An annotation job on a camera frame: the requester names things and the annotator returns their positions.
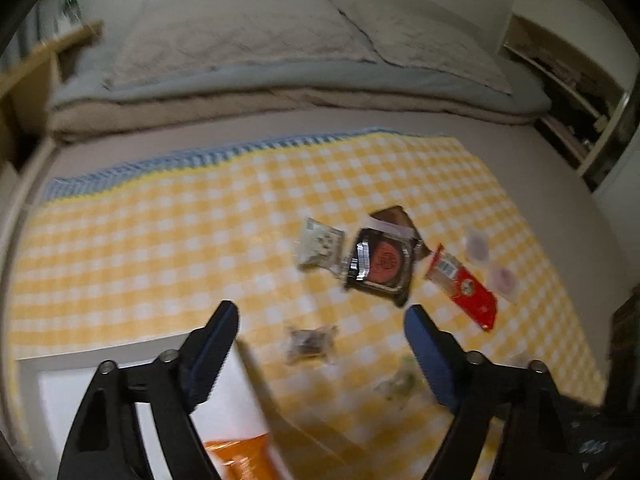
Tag clear green snack packet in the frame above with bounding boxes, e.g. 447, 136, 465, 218
372, 355, 433, 403

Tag dark patterned cloth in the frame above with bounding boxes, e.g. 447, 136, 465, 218
560, 395, 636, 480

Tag small white snack packet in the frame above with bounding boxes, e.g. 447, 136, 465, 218
297, 217, 346, 273

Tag white cardboard box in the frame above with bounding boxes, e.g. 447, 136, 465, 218
15, 332, 361, 480

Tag clear purple snack packet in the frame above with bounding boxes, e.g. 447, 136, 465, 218
487, 262, 523, 306
462, 227, 493, 263

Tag wooden bedside shelf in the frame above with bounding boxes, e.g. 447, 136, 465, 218
0, 20, 103, 171

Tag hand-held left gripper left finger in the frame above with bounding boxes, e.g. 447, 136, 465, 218
57, 300, 241, 480

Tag brown snack packet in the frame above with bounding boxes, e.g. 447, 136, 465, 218
370, 205, 433, 261

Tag beige textured pillow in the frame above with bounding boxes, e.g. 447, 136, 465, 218
340, 0, 513, 96
102, 0, 378, 88

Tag red snack packet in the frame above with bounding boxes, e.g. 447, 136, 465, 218
424, 244, 501, 332

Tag yellow checked cloth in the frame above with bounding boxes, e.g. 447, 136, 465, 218
10, 127, 608, 480

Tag grey quilt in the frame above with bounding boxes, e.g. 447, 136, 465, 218
47, 40, 553, 116

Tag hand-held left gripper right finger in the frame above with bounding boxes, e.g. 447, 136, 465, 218
404, 304, 583, 480

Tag orange snack packet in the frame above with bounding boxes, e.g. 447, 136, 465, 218
205, 432, 278, 480

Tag white side shelf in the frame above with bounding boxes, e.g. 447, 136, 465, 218
500, 10, 636, 181

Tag white packet with brown print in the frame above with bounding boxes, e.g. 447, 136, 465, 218
282, 324, 341, 366

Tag black red pastry packet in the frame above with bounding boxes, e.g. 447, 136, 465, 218
342, 227, 421, 308

